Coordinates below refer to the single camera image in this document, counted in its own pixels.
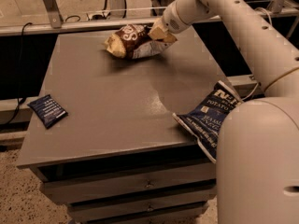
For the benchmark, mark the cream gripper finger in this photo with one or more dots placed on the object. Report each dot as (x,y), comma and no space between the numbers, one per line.
(169,38)
(157,32)

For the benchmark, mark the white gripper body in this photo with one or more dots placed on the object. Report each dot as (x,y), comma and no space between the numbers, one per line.
(169,20)

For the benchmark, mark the brown chip bag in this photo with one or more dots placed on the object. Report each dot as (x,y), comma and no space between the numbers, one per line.
(132,41)

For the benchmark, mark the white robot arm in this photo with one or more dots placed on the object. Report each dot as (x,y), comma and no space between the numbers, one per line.
(257,164)

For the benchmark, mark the blue potato chip bag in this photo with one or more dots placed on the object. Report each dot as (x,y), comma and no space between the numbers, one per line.
(205,121)

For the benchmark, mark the white power strip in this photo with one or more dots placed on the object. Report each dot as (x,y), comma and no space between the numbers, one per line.
(97,16)

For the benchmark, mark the grey drawer cabinet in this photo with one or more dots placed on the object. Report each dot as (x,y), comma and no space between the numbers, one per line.
(118,156)

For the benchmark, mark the small dark blue packet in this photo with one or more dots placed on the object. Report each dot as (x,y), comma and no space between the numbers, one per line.
(48,110)

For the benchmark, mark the metal guard rail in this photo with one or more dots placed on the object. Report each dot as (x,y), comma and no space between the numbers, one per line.
(42,21)

